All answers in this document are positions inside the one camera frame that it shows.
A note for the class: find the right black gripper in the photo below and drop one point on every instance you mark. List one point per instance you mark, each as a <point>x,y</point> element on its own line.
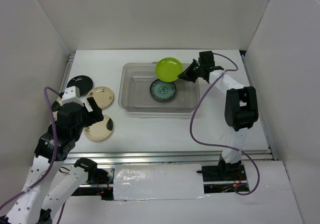
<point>188,75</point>

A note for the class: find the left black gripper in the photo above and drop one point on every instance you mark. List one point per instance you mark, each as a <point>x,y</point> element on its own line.
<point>97,114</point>

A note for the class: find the cream plate black patch front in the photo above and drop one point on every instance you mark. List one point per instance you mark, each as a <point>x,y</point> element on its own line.
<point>99,131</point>

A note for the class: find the cream plate black patch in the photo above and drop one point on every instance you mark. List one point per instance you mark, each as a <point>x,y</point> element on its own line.
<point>57,104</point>
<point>99,131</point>

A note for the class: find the cream plate with calligraphy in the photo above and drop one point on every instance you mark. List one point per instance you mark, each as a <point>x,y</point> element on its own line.
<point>102,95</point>

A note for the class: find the green plate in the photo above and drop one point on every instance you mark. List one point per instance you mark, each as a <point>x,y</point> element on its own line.
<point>168,69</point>

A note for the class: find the blue patterned plate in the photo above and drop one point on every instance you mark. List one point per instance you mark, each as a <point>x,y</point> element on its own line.
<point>162,91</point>

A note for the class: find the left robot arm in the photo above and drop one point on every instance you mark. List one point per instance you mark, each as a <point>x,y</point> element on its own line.
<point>36,204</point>

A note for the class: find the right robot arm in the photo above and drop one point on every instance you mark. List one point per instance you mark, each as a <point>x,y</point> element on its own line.
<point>241,107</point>

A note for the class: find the clear plastic bin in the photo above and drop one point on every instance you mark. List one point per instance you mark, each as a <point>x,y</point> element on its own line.
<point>142,91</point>

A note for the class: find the white taped sheet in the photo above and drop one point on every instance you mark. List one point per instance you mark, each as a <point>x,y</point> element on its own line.
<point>157,182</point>

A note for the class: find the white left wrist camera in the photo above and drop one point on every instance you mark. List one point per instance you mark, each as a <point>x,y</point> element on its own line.
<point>71,95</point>

